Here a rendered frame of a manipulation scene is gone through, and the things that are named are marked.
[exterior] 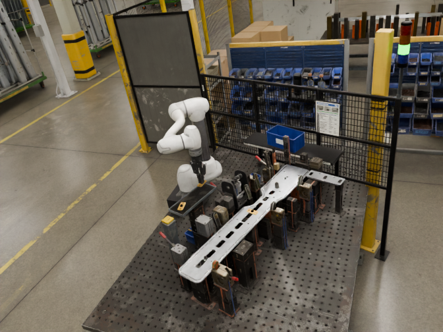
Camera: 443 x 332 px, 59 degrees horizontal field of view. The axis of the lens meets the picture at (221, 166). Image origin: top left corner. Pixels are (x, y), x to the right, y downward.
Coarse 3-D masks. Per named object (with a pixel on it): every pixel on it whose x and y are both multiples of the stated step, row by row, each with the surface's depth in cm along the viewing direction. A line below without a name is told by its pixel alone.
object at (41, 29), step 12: (36, 0) 783; (36, 12) 785; (36, 24) 802; (36, 36) 807; (48, 36) 817; (48, 48) 824; (48, 60) 839; (60, 72) 855; (60, 84) 867; (60, 96) 876
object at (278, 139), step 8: (272, 128) 353; (280, 128) 356; (288, 128) 349; (272, 136) 345; (280, 136) 338; (296, 136) 346; (304, 136) 339; (272, 144) 350; (280, 144) 342; (296, 144) 333; (304, 144) 342
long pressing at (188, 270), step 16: (288, 176) 312; (304, 176) 310; (288, 192) 294; (256, 224) 270; (208, 240) 260; (224, 240) 259; (240, 240) 258; (192, 256) 250; (224, 256) 247; (192, 272) 239; (208, 272) 238
